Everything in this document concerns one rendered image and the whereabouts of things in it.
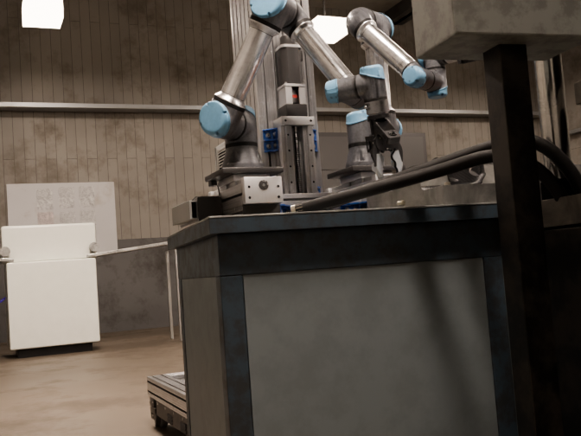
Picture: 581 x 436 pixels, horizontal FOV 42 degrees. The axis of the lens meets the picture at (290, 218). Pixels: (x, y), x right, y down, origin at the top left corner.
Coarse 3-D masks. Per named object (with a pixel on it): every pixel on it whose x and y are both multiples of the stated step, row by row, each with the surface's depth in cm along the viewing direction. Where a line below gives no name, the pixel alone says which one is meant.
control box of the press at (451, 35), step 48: (432, 0) 141; (480, 0) 136; (528, 0) 139; (576, 0) 142; (432, 48) 143; (480, 48) 145; (528, 48) 147; (528, 96) 143; (528, 144) 142; (528, 192) 141; (528, 240) 140; (528, 288) 139; (528, 336) 138; (528, 384) 138; (528, 432) 139
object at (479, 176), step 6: (474, 168) 214; (480, 168) 207; (450, 174) 207; (456, 174) 203; (462, 174) 203; (468, 174) 203; (474, 174) 213; (480, 174) 204; (450, 180) 204; (456, 180) 203; (462, 180) 203; (468, 180) 203; (474, 180) 204; (480, 180) 205
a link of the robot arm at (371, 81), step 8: (360, 72) 236; (368, 72) 233; (376, 72) 233; (360, 80) 235; (368, 80) 234; (376, 80) 233; (384, 80) 235; (360, 88) 235; (368, 88) 234; (376, 88) 233; (384, 88) 235; (360, 96) 237; (368, 96) 234; (376, 96) 234; (384, 96) 234
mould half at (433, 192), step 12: (408, 168) 208; (492, 168) 209; (432, 180) 203; (444, 180) 204; (492, 180) 208; (396, 192) 216; (408, 192) 209; (420, 192) 202; (432, 192) 195; (444, 192) 190; (456, 192) 191; (468, 192) 192; (480, 192) 193; (492, 192) 194; (372, 204) 234; (384, 204) 225; (396, 204) 217; (408, 204) 209; (420, 204) 202; (432, 204) 195; (444, 204) 190
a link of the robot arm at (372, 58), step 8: (376, 16) 295; (384, 16) 300; (376, 24) 295; (384, 24) 298; (392, 24) 303; (384, 32) 298; (392, 32) 303; (368, 48) 300; (368, 56) 300; (376, 56) 298; (368, 64) 300; (376, 64) 298; (384, 64) 298; (384, 72) 298; (392, 112) 296; (392, 120) 296; (400, 128) 300
